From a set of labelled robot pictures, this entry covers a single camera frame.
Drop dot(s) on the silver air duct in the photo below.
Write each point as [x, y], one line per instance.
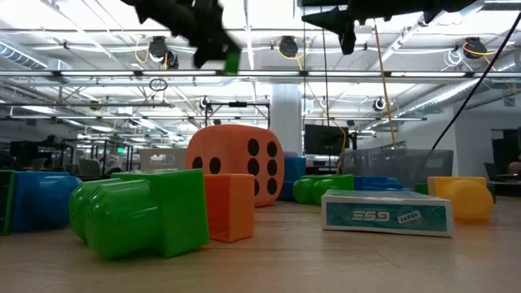
[452, 94]
[20, 55]

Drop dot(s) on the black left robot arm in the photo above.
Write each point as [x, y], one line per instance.
[146, 8]

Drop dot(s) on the translucent brown plastic bin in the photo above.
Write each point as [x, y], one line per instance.
[399, 167]

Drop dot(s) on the black background rig frame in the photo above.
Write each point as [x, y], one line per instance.
[238, 104]

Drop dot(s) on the teal playing card deck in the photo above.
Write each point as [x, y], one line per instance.
[386, 213]

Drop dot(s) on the long silver ceiling rail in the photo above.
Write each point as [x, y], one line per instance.
[102, 73]

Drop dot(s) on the small green toy block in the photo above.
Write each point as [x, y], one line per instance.
[6, 203]

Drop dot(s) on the purple foam dice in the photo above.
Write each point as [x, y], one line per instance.
[291, 154]

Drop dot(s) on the black office desk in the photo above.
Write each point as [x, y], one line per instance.
[506, 189]

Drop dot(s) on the small blue brick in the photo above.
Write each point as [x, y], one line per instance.
[384, 187]

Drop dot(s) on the black monitor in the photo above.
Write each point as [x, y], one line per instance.
[317, 140]

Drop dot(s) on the teal plastic bin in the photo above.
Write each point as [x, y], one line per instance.
[295, 169]

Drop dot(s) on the orange foam dice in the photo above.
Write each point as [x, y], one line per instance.
[232, 154]

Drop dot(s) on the yellow toy block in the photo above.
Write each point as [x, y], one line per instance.
[464, 199]

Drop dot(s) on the plain orange toy block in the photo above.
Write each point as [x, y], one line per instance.
[230, 207]

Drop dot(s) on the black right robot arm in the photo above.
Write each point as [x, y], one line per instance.
[443, 6]

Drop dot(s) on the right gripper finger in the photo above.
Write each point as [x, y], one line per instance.
[348, 38]
[329, 19]

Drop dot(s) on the white building column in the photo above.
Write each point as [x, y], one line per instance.
[287, 118]

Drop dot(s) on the large blue toy block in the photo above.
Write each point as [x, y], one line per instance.
[362, 180]

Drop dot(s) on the grey office chair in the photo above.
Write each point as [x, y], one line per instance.
[89, 167]

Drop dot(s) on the light grey plastic bin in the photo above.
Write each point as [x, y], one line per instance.
[181, 160]

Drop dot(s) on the large green toy block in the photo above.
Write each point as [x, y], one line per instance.
[142, 211]

